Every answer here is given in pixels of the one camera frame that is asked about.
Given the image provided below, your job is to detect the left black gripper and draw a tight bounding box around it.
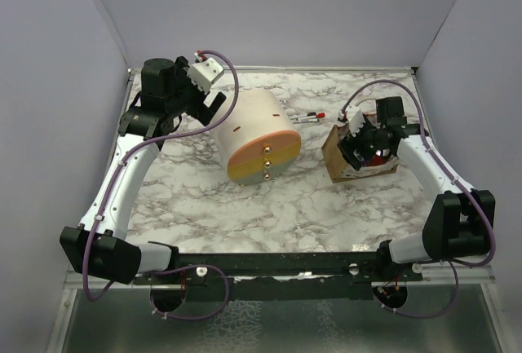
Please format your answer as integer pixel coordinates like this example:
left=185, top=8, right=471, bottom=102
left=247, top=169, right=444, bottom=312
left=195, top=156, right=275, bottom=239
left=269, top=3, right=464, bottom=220
left=166, top=57, right=225, bottom=125

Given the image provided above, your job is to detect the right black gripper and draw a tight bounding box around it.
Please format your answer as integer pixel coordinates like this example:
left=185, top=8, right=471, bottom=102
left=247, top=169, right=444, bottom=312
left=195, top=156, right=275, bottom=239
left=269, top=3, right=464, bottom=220
left=337, top=114, right=387, bottom=170

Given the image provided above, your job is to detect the red can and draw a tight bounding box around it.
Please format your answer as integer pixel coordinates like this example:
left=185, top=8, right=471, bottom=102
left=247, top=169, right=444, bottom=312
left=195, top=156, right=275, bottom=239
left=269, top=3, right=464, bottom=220
left=367, top=149, right=392, bottom=166

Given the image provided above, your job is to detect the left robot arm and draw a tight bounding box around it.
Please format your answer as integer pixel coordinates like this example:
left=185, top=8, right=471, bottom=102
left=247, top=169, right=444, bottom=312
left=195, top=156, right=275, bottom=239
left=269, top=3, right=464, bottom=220
left=60, top=51, right=226, bottom=284

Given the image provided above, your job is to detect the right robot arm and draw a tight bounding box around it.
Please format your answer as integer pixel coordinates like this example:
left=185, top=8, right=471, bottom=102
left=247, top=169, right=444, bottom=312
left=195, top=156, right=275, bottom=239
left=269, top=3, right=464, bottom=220
left=338, top=96, right=495, bottom=280

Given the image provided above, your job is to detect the red capped marker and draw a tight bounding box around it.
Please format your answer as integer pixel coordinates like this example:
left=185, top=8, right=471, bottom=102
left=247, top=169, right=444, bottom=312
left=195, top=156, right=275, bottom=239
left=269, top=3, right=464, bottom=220
left=291, top=112, right=325, bottom=123

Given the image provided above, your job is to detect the cream cylindrical container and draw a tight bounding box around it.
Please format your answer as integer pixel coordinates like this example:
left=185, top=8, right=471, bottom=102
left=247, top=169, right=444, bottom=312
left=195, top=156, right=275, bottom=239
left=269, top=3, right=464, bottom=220
left=210, top=89, right=302, bottom=185

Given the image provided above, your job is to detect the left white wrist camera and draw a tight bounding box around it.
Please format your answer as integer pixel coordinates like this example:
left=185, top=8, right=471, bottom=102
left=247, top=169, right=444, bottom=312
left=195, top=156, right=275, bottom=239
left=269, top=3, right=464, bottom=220
left=187, top=57, right=224, bottom=95

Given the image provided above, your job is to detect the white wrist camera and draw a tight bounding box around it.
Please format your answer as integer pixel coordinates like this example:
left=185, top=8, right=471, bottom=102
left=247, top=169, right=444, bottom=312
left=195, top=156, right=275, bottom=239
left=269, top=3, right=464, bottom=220
left=338, top=105, right=375, bottom=136
left=187, top=57, right=224, bottom=95

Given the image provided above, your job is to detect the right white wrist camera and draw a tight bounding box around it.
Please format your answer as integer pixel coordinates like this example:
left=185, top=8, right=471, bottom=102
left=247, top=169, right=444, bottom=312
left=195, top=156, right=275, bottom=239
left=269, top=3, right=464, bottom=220
left=338, top=105, right=375, bottom=136

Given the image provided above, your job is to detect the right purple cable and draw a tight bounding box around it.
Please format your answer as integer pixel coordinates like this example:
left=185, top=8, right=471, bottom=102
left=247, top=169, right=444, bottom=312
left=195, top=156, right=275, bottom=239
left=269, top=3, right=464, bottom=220
left=341, top=79, right=498, bottom=320

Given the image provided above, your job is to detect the black base frame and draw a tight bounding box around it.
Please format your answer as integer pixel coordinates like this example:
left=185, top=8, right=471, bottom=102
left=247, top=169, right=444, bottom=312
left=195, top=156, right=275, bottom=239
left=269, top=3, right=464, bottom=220
left=134, top=251, right=422, bottom=302

